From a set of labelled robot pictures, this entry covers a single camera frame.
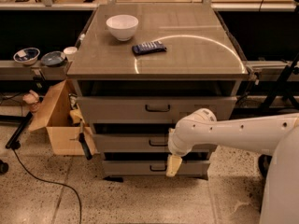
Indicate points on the black tripod leg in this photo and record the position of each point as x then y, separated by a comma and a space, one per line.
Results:
13, 142

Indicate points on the cardboard box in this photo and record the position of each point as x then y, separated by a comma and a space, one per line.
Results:
54, 115

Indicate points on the blue snack packet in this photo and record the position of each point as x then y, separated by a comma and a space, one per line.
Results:
148, 48

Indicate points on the pink toy figure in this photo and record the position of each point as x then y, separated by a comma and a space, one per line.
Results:
32, 100

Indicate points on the grey bottom drawer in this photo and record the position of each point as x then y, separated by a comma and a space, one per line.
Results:
122, 168

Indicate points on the small white cup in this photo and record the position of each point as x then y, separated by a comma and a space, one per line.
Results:
70, 53

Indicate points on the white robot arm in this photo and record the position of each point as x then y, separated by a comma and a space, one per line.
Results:
276, 136

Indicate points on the blue patterned white bowl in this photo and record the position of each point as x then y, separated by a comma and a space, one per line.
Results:
26, 56

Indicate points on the blue plate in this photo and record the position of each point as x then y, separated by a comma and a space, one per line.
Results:
54, 58

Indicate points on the grey drawer cabinet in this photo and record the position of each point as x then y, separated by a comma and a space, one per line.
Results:
200, 61

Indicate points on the black caster wheel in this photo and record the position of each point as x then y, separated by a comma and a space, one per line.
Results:
3, 167

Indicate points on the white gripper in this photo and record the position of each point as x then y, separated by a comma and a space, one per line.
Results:
175, 147

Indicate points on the grey drawer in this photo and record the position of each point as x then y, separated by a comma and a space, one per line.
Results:
131, 143
116, 109
122, 168

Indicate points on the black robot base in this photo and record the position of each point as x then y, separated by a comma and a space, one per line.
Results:
263, 164

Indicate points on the grey top drawer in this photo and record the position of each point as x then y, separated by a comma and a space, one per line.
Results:
116, 109

